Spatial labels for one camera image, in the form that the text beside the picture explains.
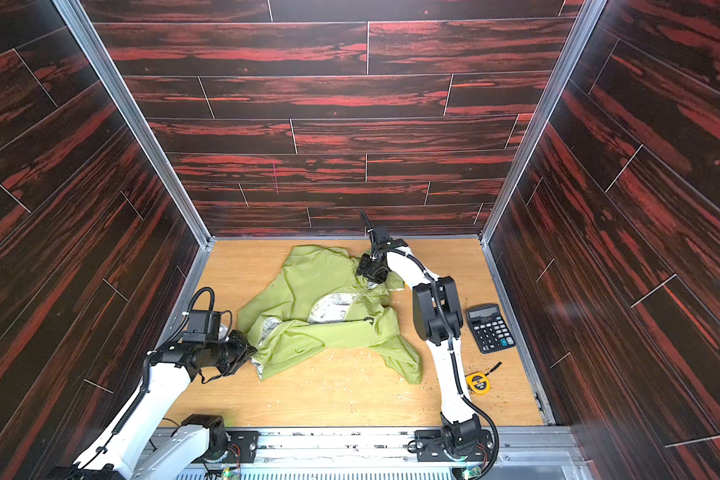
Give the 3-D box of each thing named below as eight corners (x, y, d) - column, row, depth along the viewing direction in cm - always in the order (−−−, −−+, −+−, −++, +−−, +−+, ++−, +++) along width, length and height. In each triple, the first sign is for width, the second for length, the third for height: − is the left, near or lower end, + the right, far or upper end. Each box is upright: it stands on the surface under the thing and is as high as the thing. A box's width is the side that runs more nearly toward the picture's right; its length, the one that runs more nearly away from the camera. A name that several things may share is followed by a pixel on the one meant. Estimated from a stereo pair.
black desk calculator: (481, 353, 92) (485, 348, 89) (464, 313, 101) (467, 307, 98) (513, 349, 93) (518, 344, 90) (493, 309, 102) (497, 303, 99)
